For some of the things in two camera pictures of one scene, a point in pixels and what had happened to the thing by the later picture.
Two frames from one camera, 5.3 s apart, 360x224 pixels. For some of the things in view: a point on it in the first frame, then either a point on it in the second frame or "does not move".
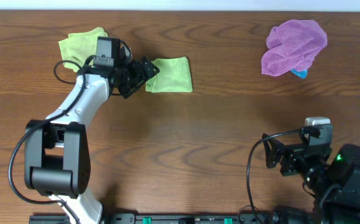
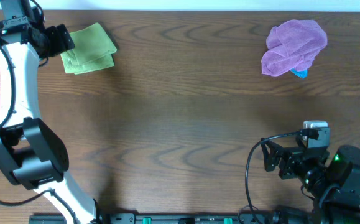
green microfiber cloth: [174, 76] -> [92, 51]
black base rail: [160, 218] does not move
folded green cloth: [79, 46] does not move
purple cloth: [293, 45] does not move
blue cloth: [301, 73] does not move
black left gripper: [139, 76] -> [60, 40]
